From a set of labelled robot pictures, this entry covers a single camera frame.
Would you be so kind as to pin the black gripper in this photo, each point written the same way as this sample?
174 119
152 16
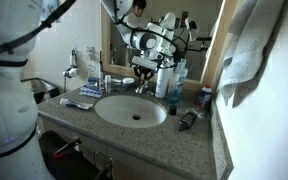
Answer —
144 71

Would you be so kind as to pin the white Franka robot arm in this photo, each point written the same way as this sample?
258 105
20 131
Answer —
7 110

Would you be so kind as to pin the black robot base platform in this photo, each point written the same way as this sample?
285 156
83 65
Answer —
50 143

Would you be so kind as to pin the white Berkeley EECS bottle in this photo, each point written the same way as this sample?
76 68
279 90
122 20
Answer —
162 85

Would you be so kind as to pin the clear jar white lid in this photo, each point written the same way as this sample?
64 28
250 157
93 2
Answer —
122 86

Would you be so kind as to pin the teal mouthwash bottle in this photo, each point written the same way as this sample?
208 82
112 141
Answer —
176 90

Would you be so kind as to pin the small white bottle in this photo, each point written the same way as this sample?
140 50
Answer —
108 85

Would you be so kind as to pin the white oval sink basin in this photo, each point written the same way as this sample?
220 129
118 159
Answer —
124 110

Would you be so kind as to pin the small black cap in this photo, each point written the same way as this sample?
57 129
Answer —
172 110

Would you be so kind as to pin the blue patterned box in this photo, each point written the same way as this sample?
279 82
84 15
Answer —
90 91

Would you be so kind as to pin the black bottle lying flat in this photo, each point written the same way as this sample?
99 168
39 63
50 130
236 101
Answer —
187 121

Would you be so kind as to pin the red capped shaving can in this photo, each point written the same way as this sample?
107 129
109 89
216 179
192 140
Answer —
204 98

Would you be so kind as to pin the white toothpaste tube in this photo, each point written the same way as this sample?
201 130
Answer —
75 104

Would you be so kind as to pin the beige vanity cabinet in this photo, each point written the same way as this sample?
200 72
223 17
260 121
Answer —
134 166

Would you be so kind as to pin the grey hanging towel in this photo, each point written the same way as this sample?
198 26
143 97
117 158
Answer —
250 50

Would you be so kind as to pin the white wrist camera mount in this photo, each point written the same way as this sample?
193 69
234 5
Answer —
144 62

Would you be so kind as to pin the wall mounted hair dryer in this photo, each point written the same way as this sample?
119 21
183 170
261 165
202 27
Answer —
72 71

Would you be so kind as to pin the wood framed wall mirror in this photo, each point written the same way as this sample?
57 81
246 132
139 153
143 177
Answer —
214 50

